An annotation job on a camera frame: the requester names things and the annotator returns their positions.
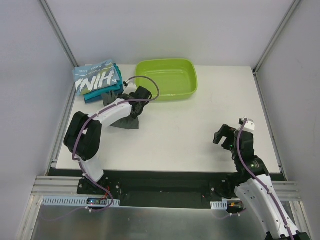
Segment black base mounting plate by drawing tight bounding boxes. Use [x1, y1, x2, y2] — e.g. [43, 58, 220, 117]
[48, 169, 237, 209]

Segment white slotted cable duct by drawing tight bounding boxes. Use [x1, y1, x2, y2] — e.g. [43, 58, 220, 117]
[210, 199, 228, 211]
[42, 196, 120, 208]

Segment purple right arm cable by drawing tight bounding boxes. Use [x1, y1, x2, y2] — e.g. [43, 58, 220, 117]
[236, 118, 296, 240]

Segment left aluminium frame post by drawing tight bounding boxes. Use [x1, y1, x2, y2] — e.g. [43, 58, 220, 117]
[38, 0, 79, 67]

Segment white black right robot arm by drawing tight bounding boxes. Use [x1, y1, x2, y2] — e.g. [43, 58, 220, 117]
[213, 117, 310, 240]

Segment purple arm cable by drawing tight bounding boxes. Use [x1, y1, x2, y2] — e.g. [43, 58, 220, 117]
[71, 75, 161, 181]
[236, 118, 296, 240]

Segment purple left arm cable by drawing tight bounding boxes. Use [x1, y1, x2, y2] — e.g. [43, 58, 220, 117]
[71, 75, 161, 181]

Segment lime green plastic tub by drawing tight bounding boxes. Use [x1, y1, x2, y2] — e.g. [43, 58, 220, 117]
[134, 58, 198, 102]

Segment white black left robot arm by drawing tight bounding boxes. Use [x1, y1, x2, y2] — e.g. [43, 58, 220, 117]
[63, 86, 152, 195]

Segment dark grey t-shirt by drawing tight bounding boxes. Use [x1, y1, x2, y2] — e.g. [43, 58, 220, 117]
[101, 91, 139, 130]

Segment right white slotted cable duct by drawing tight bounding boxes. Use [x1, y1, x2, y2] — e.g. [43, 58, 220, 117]
[210, 199, 228, 211]

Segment left white slotted cable duct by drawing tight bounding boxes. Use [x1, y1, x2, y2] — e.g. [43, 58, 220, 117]
[42, 196, 120, 208]

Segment aluminium front rail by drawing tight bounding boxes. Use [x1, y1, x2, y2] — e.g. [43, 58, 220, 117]
[31, 175, 303, 201]

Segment teal folded t-shirt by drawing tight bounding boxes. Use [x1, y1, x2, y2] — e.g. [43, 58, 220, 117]
[84, 63, 124, 104]

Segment light blue printed folded t-shirt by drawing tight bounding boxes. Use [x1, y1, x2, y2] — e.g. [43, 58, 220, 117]
[72, 59, 120, 96]

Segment right aluminium frame post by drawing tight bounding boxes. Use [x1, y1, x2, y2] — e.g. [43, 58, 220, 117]
[252, 0, 303, 76]

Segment aluminium frame post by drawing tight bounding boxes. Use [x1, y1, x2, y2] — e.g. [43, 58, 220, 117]
[38, 0, 79, 67]
[252, 0, 303, 76]

